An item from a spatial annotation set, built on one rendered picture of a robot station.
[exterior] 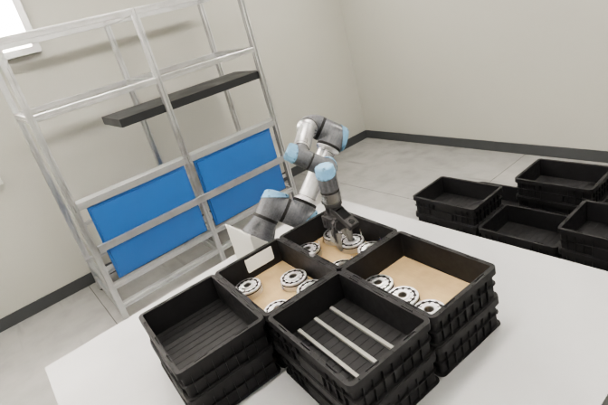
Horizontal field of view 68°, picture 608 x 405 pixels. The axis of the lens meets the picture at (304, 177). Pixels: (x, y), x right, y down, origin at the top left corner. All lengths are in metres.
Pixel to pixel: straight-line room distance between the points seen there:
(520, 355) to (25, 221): 3.56
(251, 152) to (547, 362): 2.75
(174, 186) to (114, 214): 0.45
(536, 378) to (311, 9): 4.41
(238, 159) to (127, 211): 0.93
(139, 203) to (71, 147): 0.96
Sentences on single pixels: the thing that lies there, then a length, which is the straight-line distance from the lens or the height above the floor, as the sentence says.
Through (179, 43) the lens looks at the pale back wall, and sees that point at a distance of 4.37.
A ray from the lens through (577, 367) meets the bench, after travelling 1.53.
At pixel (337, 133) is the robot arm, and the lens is 2.11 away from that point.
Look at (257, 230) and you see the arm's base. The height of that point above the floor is 0.91.
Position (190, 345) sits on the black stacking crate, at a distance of 1.65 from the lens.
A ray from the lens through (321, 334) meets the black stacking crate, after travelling 1.49.
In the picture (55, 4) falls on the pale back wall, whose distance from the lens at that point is 4.12.
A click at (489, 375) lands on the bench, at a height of 0.70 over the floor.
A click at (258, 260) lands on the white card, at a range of 1.83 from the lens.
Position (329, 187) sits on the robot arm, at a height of 1.13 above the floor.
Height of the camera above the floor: 1.79
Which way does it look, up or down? 21 degrees down
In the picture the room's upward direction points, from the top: 15 degrees counter-clockwise
